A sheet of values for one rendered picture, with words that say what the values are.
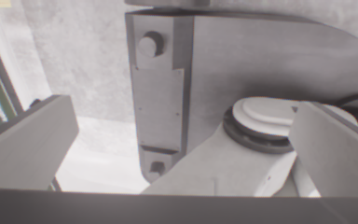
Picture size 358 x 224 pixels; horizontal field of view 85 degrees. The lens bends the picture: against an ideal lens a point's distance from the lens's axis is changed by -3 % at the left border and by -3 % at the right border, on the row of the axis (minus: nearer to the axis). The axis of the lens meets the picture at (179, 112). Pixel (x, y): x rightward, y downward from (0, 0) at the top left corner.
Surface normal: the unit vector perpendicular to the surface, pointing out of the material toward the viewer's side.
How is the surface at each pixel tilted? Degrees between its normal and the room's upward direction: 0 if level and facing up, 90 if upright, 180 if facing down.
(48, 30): 0
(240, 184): 90
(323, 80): 0
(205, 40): 0
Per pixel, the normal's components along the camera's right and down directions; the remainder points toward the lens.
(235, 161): 0.03, -0.86
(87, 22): -0.21, 0.50
